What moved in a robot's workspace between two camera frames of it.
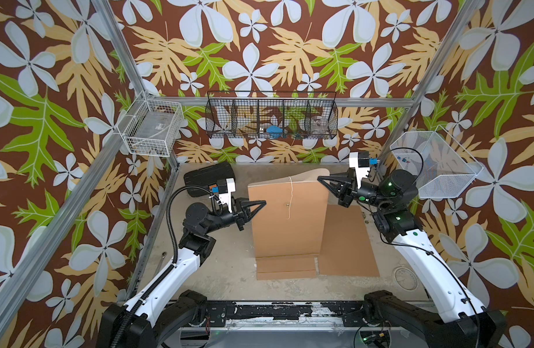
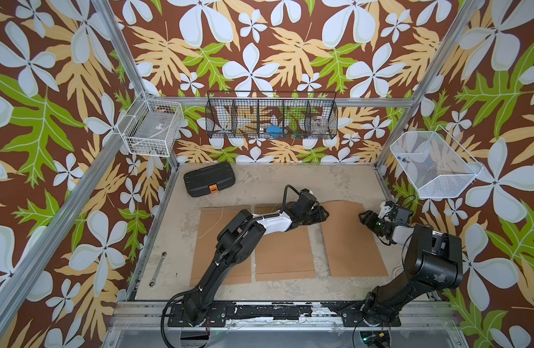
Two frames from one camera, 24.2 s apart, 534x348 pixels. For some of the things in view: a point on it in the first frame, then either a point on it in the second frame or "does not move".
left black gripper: x=241 y=211 -> x=321 y=216
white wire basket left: x=152 y=127 does not move
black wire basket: x=271 y=115 does not move
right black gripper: x=351 y=184 -> x=368 y=219
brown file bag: x=294 y=220 -> x=210 y=222
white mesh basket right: x=442 y=167 does not move
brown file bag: x=289 y=267 does not move
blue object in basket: x=274 y=131 does not move
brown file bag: x=347 y=249 does not move
